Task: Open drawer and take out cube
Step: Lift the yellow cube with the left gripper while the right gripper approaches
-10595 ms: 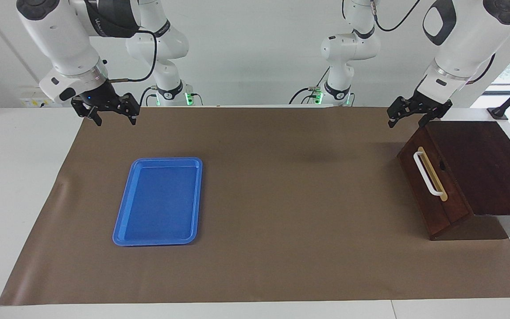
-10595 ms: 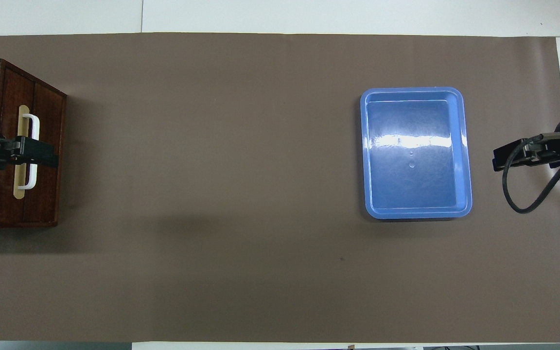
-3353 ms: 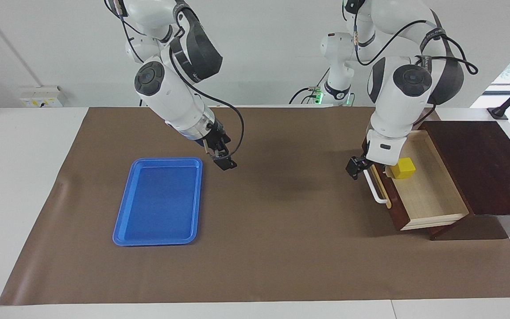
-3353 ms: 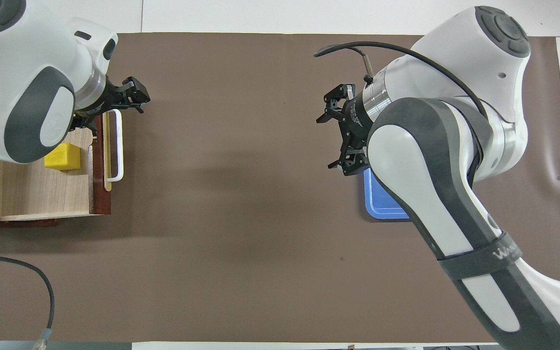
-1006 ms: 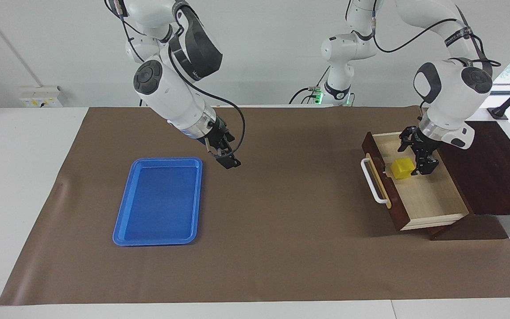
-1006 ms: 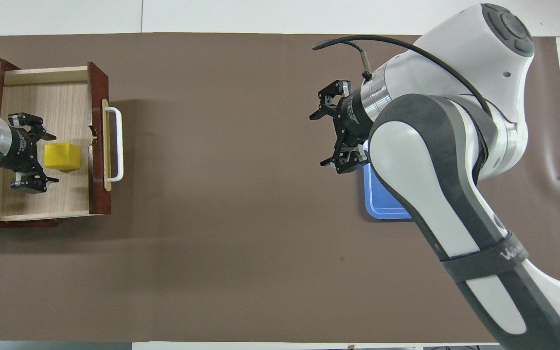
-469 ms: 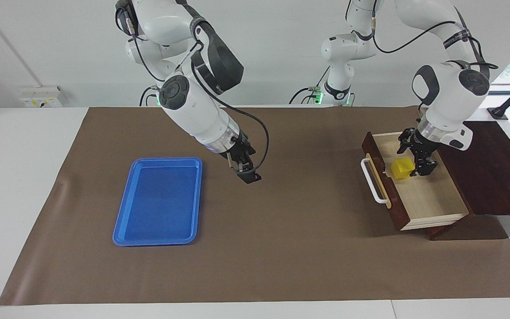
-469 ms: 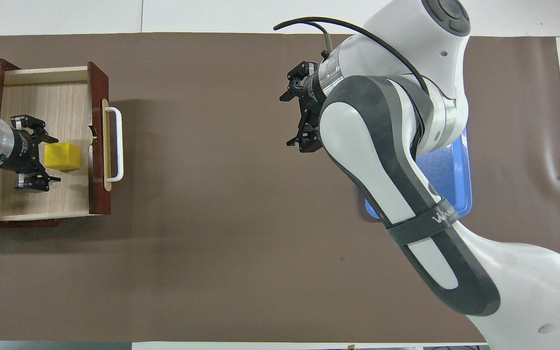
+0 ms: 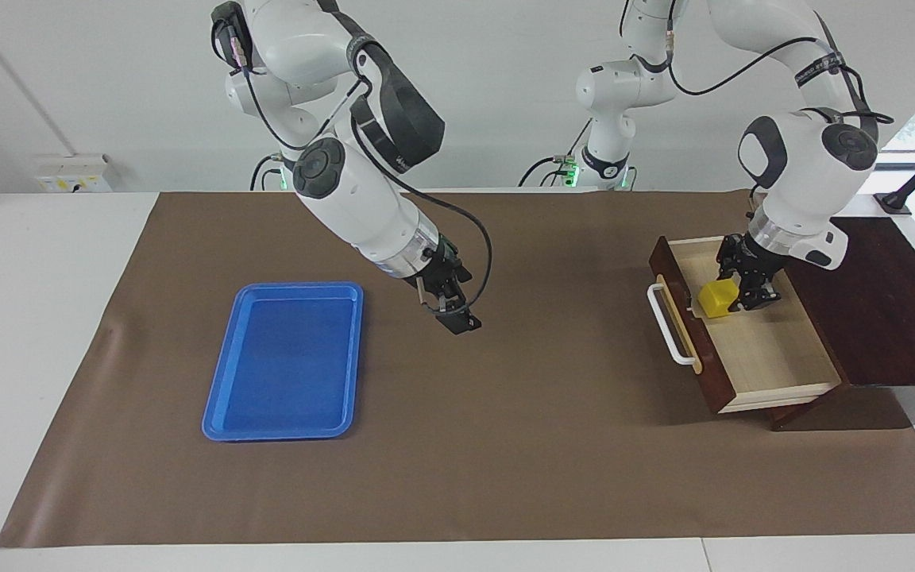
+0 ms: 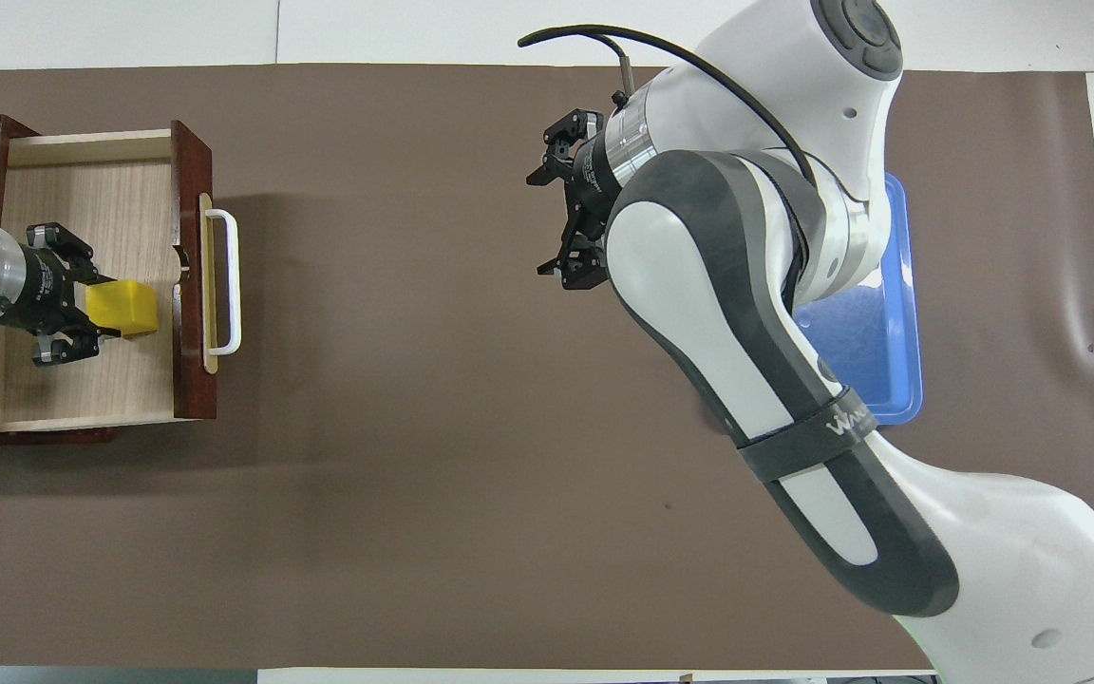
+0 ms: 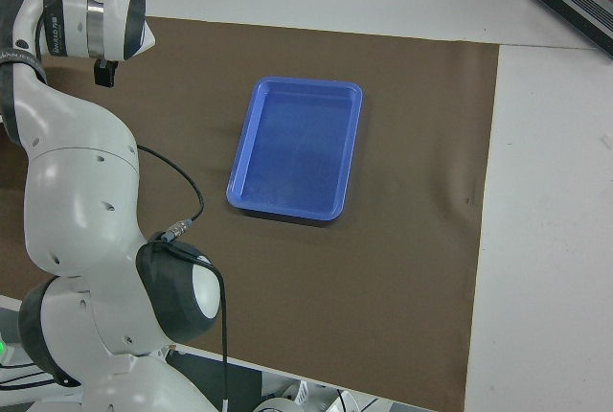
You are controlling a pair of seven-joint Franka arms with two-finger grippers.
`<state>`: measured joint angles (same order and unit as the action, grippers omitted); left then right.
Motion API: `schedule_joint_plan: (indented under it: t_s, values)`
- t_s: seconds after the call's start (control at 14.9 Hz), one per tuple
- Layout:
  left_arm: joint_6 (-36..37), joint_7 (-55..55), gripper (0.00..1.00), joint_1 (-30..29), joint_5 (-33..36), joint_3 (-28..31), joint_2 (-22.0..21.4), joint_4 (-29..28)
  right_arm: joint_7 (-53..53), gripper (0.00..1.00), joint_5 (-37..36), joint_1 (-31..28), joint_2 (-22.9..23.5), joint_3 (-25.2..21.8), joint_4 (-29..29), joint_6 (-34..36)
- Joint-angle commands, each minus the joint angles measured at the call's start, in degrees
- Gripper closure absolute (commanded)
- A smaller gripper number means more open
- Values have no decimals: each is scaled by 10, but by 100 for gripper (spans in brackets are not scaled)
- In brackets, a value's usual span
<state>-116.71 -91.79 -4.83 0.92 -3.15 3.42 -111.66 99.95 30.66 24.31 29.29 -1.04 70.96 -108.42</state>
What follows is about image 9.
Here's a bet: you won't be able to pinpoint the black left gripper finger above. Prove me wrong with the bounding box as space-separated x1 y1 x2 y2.
746 274 783 312
726 272 751 314

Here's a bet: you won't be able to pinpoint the yellow cube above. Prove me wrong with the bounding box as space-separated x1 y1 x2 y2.
697 277 741 320

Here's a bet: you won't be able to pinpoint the wooden drawer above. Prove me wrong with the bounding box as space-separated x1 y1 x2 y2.
648 234 844 415

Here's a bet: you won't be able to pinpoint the white drawer handle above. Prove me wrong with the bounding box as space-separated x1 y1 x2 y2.
646 273 704 375

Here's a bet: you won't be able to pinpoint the dark wooden cabinet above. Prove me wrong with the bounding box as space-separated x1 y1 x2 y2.
766 215 915 433

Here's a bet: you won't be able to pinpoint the brown table mat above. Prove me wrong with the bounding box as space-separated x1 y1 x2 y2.
0 190 915 550

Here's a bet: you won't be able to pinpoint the blue plastic tray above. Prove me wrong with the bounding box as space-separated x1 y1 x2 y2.
201 280 365 443

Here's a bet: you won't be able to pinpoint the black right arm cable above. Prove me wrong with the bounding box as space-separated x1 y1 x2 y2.
211 22 495 320

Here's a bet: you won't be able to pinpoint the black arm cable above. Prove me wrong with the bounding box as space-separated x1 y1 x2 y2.
616 0 897 207
211 22 495 320

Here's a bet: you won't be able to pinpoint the black base cables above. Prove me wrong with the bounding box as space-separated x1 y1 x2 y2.
249 153 288 192
516 119 592 190

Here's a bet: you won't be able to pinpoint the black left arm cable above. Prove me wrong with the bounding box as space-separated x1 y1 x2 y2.
616 0 897 207

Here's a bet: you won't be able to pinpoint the white wall socket box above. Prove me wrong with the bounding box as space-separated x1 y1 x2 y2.
34 153 114 194

